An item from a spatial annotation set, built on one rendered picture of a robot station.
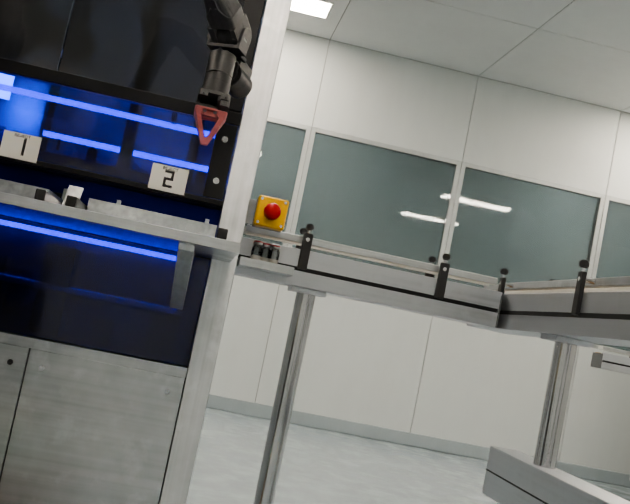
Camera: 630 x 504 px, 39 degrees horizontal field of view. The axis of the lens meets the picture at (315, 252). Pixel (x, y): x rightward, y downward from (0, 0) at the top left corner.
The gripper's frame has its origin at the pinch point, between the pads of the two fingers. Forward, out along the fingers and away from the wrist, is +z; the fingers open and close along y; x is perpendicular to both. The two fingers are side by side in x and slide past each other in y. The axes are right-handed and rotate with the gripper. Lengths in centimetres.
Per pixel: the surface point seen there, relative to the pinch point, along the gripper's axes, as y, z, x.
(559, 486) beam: -1, 55, -84
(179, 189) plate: 26.0, 3.5, 3.3
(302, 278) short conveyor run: 38, 15, -31
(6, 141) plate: 27, 1, 43
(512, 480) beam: 24, 55, -85
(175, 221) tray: 2.1, 17.4, 2.3
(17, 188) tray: 3.0, 17.5, 33.8
